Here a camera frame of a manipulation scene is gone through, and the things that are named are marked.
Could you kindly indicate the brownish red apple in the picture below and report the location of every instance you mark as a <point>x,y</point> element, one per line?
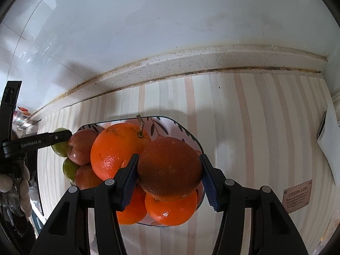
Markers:
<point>87,176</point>

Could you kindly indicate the dark red apple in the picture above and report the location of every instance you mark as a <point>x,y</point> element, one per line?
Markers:
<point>81,147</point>

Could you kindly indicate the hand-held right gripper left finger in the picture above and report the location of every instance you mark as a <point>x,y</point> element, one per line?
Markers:
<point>131,180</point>

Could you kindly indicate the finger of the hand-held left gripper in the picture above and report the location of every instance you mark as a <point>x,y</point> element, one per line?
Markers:
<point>57,137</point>

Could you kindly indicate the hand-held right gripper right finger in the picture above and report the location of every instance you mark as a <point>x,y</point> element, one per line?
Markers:
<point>209,186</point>

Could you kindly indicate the brown-skinned orange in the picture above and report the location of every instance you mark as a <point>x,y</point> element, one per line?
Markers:
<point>170,167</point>

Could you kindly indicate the small orange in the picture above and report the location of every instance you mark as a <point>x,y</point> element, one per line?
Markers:
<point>170,211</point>
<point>135,207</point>

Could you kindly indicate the striped cat-print table mat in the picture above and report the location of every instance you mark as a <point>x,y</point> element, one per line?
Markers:
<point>252,138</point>

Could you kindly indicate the large orange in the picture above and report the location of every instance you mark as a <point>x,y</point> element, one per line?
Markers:
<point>114,151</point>

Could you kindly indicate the white paper card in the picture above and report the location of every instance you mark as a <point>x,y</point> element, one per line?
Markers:
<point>328,138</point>

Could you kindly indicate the green apple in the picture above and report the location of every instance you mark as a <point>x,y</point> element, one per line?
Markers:
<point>59,150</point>
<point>69,168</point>

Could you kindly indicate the oval floral ceramic plate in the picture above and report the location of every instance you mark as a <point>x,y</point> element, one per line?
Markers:
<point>162,130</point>

